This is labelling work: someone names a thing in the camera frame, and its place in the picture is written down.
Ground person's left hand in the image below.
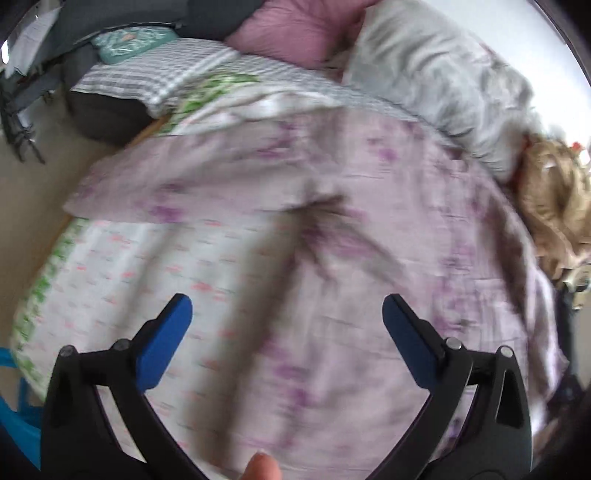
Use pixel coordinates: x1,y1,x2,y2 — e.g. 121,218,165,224
242,452,284,480

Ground dark bed base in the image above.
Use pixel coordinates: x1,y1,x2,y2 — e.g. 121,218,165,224
62,46,154,147

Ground tan fluffy blanket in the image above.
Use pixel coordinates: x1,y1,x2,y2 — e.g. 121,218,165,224
515,134,591,283

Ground purple floral cloth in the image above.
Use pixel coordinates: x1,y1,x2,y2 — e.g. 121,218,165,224
62,108,568,480

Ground teal patterned cushion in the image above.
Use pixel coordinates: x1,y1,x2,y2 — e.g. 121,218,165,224
90,25,179,65

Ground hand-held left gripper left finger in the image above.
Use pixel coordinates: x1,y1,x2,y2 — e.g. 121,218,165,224
41,294,208,480

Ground blue plastic stool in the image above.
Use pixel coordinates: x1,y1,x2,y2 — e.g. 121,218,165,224
0,346,45,468

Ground black stand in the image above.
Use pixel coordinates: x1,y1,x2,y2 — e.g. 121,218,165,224
0,69,47,165

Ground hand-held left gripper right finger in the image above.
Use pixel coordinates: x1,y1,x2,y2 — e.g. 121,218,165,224
367,294,534,480

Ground pink pillow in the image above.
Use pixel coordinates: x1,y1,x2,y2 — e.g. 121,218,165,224
224,0,380,70

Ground white paper sheets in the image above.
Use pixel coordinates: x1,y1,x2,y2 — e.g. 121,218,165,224
17,4,62,43

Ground dark grey cushion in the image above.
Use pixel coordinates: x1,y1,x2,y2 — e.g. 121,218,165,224
55,0,265,44

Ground cherry print bedsheet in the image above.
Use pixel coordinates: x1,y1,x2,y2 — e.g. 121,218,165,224
9,69,278,480

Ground grey pillow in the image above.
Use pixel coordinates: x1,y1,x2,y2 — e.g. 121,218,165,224
344,0,551,182

